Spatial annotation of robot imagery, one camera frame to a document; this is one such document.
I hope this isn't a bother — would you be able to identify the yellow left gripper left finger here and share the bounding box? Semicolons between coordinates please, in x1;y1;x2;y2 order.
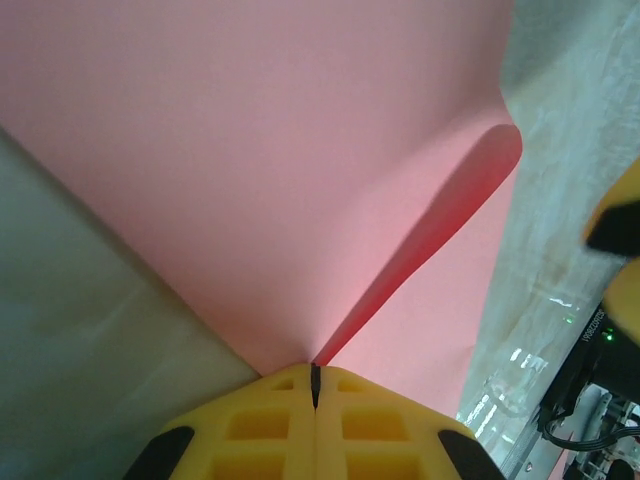
122;363;317;480

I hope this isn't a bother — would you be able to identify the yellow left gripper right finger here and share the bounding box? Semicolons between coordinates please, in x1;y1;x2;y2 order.
313;366;504;480

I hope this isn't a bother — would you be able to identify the pink red cloth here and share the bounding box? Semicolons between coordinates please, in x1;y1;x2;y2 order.
0;0;524;426

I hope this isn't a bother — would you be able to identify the thin black right gripper cable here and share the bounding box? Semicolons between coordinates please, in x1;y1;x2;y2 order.
542;414;627;452

